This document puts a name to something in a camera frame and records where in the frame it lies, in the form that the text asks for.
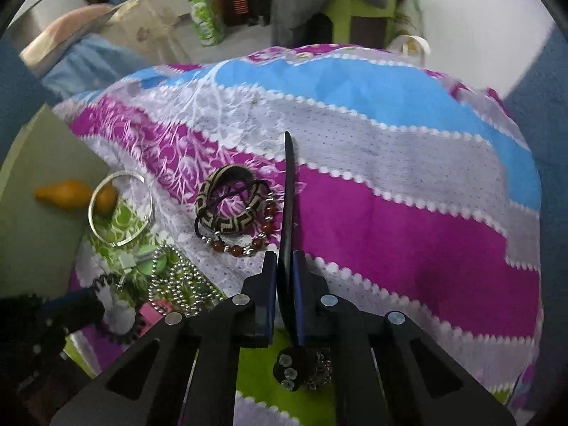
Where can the black gold patterned bangle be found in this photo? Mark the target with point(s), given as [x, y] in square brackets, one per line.
[229, 200]

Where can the white cardboard box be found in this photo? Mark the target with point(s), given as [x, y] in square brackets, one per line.
[39, 242]

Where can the light blue sheet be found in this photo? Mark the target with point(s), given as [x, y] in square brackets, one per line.
[90, 64]

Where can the blue textured pillow right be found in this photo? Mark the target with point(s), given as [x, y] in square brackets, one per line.
[539, 103]

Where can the silver bangle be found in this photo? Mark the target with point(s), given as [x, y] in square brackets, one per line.
[121, 209]

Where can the blue textured pillow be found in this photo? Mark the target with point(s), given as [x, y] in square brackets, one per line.
[539, 103]
[21, 96]

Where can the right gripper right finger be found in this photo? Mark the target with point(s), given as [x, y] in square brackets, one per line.
[385, 369]

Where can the beige patterned bag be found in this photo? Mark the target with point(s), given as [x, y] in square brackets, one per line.
[147, 29]

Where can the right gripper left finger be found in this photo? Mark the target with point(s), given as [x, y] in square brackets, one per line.
[183, 371]

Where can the colourful striped floral cloth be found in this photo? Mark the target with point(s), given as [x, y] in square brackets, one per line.
[405, 190]

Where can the green plastic stool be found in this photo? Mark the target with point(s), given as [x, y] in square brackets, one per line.
[352, 22]

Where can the pink cream pillow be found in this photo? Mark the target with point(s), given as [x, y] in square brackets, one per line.
[42, 53]

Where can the blue textured pillow left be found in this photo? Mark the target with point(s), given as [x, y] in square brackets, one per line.
[21, 96]

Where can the green patterned bag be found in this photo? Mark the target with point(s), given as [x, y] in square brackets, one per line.
[207, 20]

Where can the orange seashell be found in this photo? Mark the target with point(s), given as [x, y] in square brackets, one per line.
[73, 196]

